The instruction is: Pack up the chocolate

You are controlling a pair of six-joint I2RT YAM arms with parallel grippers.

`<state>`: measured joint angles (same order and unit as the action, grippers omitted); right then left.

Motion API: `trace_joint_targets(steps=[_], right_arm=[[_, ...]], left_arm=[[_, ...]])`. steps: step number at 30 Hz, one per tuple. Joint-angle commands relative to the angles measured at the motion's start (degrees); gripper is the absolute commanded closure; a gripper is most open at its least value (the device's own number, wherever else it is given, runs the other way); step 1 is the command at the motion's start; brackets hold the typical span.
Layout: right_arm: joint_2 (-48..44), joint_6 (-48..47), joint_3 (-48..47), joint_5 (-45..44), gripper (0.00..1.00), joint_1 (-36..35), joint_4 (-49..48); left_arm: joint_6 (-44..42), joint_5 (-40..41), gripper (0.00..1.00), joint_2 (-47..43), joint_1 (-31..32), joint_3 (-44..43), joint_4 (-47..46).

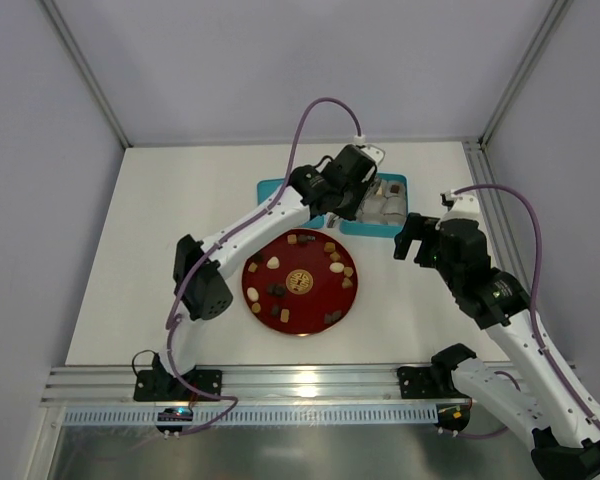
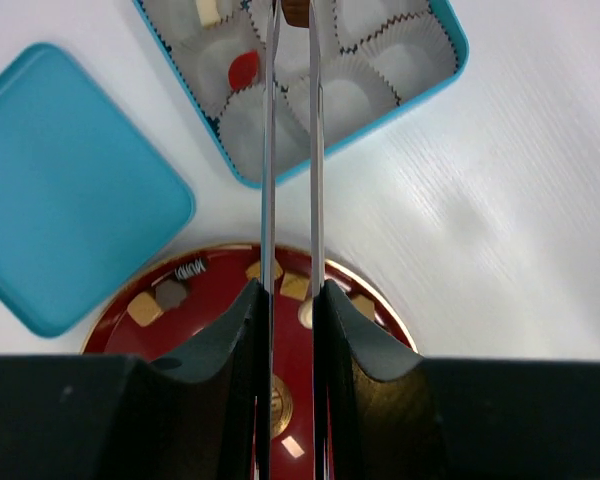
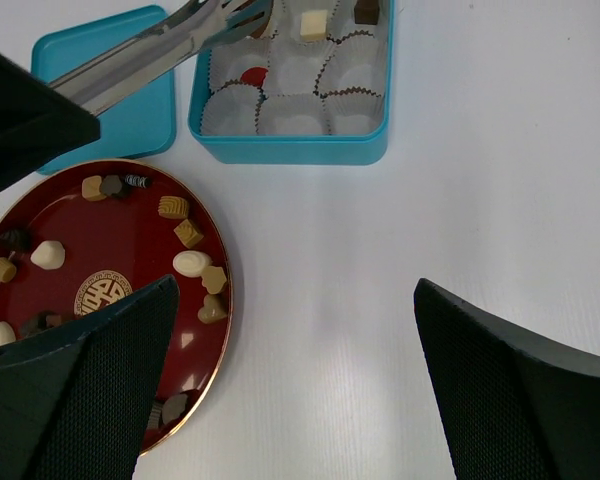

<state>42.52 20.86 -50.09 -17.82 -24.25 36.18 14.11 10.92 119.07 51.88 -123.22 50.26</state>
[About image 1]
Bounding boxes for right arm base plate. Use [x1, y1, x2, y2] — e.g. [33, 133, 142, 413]
[396, 366, 441, 400]

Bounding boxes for red round plate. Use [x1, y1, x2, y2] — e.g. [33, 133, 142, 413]
[240, 228, 359, 336]

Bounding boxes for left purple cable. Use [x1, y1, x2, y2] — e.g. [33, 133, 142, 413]
[165, 97, 370, 441]

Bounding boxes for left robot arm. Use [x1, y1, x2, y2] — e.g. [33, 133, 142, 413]
[133, 144, 385, 402]

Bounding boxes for white round chocolate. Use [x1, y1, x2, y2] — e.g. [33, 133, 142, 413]
[246, 287, 259, 302]

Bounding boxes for aluminium rail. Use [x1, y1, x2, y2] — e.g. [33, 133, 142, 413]
[42, 362, 536, 404]

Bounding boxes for teal tin lid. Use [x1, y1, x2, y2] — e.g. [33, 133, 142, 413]
[256, 178, 325, 229]

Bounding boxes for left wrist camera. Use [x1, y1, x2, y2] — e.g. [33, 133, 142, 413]
[358, 144, 386, 165]

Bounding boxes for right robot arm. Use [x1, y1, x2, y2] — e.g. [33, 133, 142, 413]
[394, 213, 600, 479]

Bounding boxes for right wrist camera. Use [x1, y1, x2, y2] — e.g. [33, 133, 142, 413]
[440, 191, 481, 222]

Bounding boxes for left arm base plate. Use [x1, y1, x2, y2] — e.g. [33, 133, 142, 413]
[133, 369, 222, 402]

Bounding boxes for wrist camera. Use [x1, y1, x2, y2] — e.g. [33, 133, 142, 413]
[440, 191, 481, 222]
[358, 144, 386, 165]

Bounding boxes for teal tin box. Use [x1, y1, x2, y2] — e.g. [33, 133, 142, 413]
[339, 173, 409, 238]

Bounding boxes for white shell chocolate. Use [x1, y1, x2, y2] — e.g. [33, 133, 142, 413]
[267, 257, 280, 269]

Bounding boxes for slotted cable duct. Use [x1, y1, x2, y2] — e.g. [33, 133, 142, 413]
[62, 403, 438, 428]

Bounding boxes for metal serving tongs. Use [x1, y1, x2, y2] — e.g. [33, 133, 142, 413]
[326, 213, 344, 229]

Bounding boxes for white oval swirl chocolate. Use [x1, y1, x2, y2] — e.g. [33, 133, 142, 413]
[330, 262, 344, 273]

